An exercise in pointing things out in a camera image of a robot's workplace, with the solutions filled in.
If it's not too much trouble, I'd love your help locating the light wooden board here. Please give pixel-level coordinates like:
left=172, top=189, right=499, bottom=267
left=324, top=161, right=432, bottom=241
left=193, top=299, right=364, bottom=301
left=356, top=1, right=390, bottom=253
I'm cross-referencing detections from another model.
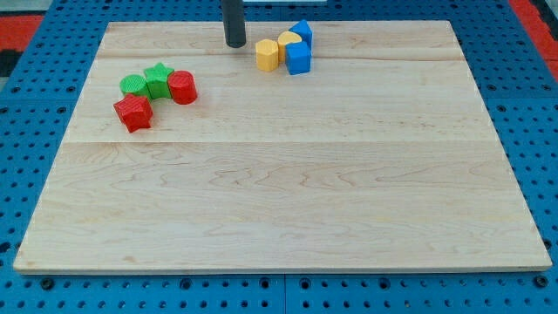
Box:
left=13, top=20, right=552, bottom=275

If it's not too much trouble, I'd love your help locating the red star block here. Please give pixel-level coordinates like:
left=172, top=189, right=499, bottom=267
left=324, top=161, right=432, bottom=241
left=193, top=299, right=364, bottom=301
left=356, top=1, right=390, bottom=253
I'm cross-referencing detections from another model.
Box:
left=113, top=94, right=153, bottom=133

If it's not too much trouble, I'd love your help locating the red cylinder block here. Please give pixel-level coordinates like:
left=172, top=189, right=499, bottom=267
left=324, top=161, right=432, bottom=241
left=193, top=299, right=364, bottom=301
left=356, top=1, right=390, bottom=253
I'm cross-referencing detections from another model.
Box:
left=167, top=71, right=197, bottom=105

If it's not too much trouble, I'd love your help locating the yellow heart block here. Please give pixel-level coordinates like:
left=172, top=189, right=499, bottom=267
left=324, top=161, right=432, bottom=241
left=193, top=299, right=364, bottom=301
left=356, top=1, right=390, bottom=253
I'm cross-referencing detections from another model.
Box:
left=277, top=31, right=303, bottom=63

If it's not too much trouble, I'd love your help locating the yellow hexagon block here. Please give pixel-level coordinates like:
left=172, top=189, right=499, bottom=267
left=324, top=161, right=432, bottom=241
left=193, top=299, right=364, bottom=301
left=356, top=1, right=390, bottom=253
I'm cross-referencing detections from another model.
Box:
left=255, top=39, right=279, bottom=72

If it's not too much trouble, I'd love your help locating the green star block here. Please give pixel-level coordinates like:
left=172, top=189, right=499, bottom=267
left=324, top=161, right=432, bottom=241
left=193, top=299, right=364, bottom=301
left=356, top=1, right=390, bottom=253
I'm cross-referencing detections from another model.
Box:
left=144, top=63, right=174, bottom=99

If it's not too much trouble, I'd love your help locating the blue cube block front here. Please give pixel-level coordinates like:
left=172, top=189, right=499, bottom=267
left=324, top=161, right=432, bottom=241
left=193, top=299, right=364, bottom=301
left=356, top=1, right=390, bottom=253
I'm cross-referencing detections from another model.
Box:
left=285, top=42, right=311, bottom=75

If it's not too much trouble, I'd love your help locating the green cylinder block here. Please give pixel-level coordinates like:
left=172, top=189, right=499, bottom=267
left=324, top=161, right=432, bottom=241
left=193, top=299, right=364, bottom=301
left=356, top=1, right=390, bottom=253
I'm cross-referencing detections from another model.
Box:
left=119, top=74, right=152, bottom=100

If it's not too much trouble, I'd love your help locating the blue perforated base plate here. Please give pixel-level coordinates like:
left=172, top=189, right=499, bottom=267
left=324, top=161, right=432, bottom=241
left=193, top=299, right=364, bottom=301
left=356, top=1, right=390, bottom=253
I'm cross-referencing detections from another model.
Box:
left=1, top=0, right=557, bottom=313

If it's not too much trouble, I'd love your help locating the blue block rear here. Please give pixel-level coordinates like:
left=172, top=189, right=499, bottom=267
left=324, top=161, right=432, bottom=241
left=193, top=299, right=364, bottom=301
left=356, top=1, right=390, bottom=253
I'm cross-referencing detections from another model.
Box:
left=289, top=19, right=313, bottom=50

